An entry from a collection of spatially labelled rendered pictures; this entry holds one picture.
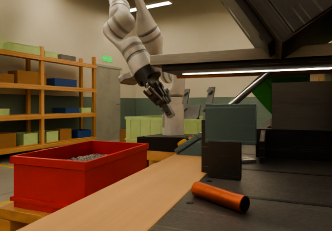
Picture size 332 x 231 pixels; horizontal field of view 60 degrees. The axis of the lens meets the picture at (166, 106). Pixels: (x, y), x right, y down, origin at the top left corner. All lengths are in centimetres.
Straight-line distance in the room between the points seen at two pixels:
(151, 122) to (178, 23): 745
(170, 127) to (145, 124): 55
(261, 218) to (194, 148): 43
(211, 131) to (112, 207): 24
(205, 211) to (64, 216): 18
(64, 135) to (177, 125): 557
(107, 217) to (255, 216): 18
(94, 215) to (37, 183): 35
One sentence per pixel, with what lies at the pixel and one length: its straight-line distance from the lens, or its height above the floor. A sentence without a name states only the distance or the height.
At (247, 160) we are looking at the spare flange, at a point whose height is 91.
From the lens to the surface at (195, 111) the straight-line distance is 190.
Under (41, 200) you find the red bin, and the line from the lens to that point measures 73.
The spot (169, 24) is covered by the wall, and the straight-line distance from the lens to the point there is 922.
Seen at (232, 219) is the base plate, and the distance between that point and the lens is 38.
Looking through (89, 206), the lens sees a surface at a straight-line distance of 43.
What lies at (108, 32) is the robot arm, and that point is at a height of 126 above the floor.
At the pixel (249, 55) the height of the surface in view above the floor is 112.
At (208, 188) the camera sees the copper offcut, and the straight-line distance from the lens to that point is 43.
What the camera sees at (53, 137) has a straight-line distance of 650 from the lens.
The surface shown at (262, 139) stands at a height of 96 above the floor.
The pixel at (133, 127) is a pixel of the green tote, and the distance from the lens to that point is 188.
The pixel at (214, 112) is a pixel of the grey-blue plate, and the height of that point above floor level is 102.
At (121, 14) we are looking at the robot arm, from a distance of 90.
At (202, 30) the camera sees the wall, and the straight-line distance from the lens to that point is 868.
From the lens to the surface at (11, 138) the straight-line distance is 599.
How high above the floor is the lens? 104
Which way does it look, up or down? level
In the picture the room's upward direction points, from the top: straight up
